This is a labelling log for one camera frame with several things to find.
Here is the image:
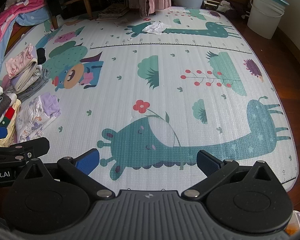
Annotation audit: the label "folded yellow red green clothes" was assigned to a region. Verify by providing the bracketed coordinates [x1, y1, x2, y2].
[0, 72, 22, 147]

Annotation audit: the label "stack of books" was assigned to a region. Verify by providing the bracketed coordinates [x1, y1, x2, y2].
[97, 5, 128, 20]

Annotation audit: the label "cartoon animal play mat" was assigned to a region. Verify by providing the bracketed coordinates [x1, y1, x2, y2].
[0, 6, 299, 193]

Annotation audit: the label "folded pink beige clothes stack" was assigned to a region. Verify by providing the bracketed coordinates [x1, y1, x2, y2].
[4, 43, 42, 93]

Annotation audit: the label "grey folded garment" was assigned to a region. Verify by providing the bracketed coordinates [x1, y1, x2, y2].
[5, 68, 50, 102]

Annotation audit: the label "black sock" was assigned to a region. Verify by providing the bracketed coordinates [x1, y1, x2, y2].
[37, 48, 46, 64]

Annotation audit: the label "white floral purple-trim pants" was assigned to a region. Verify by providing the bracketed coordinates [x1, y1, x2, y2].
[15, 92, 61, 143]

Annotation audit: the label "pink and blue blanket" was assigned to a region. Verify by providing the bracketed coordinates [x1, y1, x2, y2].
[0, 0, 50, 72]

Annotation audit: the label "white bucket teal rim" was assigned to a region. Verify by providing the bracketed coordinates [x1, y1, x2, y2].
[247, 0, 289, 39]

